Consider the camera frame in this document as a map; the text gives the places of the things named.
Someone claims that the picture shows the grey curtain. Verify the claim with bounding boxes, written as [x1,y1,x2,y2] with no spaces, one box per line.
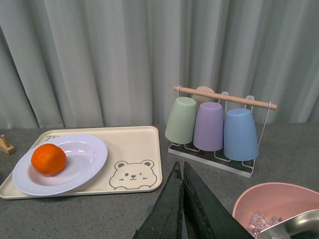
[0,0,319,129]

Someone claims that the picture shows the clear ice cubes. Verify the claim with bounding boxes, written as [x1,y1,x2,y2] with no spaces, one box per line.
[246,214,283,239]

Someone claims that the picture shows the orange fruit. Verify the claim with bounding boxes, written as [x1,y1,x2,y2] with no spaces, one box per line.
[31,143,67,175]

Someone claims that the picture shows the white cup rack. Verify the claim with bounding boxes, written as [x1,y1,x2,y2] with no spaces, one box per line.
[168,86,277,178]

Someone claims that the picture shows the wooden dish rack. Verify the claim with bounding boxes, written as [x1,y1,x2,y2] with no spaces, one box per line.
[0,134,16,155]

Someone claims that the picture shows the blue cup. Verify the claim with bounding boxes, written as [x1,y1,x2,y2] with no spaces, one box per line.
[224,108,259,161]

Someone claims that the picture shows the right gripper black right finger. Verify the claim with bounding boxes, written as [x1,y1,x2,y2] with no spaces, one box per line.
[183,162,252,239]

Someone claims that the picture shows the beige cup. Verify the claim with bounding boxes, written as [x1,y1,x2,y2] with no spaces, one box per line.
[191,86,214,106]

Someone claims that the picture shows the pink bowl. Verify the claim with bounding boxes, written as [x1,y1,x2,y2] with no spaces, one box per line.
[232,182,319,229]

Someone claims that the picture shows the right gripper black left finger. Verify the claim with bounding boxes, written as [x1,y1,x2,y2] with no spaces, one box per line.
[133,162,184,239]

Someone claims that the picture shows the metal scoop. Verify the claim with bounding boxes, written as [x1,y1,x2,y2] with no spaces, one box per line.
[258,210,319,239]

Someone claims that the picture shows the purple cup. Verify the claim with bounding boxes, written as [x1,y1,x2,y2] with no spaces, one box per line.
[193,102,224,151]

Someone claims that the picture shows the white round plate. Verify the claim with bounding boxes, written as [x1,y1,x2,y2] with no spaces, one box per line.
[12,133,108,197]

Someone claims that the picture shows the light green cup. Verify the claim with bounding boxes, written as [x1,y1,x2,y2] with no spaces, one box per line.
[165,97,196,144]

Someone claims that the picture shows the beige bear tray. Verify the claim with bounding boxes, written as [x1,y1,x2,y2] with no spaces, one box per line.
[0,126,162,200]

